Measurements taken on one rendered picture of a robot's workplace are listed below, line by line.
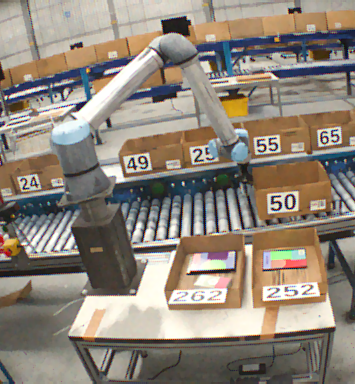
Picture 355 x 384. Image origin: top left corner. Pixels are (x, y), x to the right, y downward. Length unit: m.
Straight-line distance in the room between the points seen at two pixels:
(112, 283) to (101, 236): 0.24
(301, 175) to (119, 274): 1.17
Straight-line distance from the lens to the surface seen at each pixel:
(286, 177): 2.24
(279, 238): 1.74
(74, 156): 1.46
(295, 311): 1.45
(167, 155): 2.38
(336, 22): 7.21
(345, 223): 2.03
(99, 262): 1.64
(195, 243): 1.77
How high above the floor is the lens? 1.75
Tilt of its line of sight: 24 degrees down
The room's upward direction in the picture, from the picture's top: 11 degrees counter-clockwise
